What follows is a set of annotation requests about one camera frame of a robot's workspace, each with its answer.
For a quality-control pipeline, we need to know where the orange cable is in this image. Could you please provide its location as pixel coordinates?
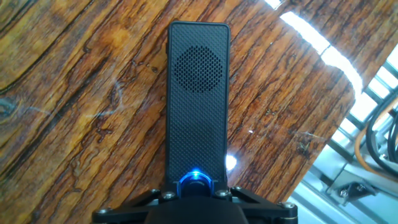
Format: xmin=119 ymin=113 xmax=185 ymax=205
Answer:
xmin=354 ymin=98 xmax=398 ymax=177

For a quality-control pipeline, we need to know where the wood grain table board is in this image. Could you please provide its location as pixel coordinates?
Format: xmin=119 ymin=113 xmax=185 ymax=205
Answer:
xmin=0 ymin=0 xmax=398 ymax=224

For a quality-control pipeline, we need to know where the aluminium strut with bracket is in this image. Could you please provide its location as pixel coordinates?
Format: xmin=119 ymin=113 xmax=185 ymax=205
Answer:
xmin=326 ymin=161 xmax=398 ymax=206

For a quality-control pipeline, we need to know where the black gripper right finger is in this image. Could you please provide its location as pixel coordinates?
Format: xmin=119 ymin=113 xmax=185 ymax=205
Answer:
xmin=213 ymin=185 xmax=299 ymax=224

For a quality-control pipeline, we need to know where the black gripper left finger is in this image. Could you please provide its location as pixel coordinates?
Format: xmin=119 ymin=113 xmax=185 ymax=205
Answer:
xmin=91 ymin=186 xmax=181 ymax=224

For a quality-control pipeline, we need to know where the black speaker bar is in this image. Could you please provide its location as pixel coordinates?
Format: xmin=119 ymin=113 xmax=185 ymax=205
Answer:
xmin=164 ymin=21 xmax=231 ymax=190

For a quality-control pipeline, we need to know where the black cable bundle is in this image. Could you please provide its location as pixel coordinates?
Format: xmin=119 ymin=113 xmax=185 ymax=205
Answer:
xmin=365 ymin=91 xmax=398 ymax=178

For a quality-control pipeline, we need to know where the blue ringed speaker knob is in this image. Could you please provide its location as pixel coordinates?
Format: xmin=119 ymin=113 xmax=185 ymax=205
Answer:
xmin=177 ymin=168 xmax=215 ymax=197

